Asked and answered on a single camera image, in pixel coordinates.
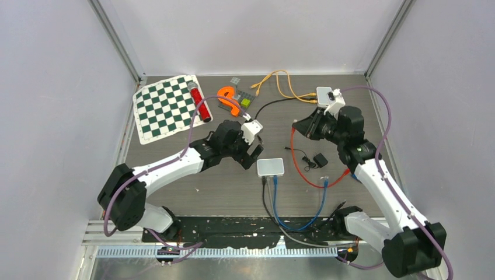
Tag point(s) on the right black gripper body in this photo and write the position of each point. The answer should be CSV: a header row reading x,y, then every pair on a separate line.
x,y
326,128

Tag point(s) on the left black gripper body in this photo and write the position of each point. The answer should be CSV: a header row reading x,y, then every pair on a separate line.
x,y
238,150

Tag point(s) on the white network switch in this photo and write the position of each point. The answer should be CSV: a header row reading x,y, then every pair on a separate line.
x,y
323,95
270,167

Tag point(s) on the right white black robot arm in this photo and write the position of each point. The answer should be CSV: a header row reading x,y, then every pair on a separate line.
x,y
409,243

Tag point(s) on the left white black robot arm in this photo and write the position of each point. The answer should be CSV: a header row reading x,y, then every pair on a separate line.
x,y
125,193

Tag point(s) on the black power adapter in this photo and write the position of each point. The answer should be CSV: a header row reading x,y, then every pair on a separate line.
x,y
317,162

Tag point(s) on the yellow-green lego brick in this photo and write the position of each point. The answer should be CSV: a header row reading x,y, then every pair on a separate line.
x,y
245,103

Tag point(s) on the grey lego baseplate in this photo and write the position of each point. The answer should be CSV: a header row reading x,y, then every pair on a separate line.
x,y
239,97

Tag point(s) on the orange S-shaped toy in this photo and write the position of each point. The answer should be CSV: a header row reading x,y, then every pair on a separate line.
x,y
226,95

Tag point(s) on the grey lego tower piece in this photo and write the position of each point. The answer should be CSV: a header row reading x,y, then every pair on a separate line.
x,y
235,81

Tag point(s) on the red toy microphone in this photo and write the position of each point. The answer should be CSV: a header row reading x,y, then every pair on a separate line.
x,y
202,110

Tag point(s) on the green white chessboard mat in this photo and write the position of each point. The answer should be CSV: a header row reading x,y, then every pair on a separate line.
x,y
165,108

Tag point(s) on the black mounting base plate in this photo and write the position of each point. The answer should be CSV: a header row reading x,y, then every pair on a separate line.
x,y
251,232

